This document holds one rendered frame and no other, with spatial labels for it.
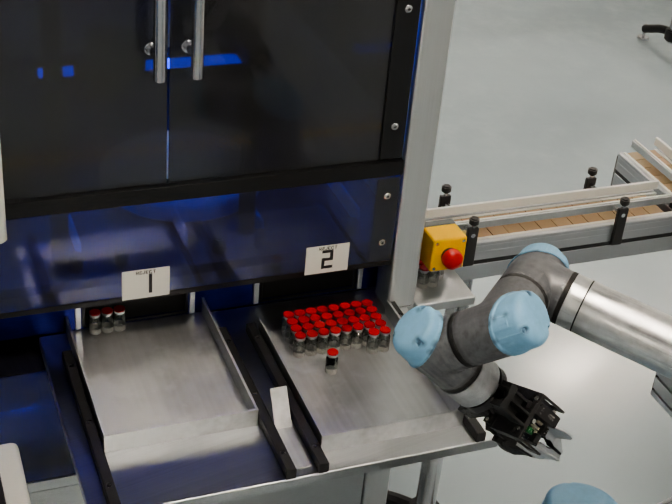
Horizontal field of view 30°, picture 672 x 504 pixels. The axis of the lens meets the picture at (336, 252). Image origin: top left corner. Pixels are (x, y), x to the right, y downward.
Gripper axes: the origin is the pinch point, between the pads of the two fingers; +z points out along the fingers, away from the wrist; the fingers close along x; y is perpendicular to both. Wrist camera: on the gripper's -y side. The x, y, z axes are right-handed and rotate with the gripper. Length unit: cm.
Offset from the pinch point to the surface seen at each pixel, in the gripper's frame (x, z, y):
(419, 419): -2.6, 4.1, -33.5
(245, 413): -17, -17, -48
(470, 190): 113, 137, -232
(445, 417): 0.3, 8.1, -32.7
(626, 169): 83, 58, -79
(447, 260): 29, 8, -55
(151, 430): -28, -28, -52
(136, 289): -9, -35, -71
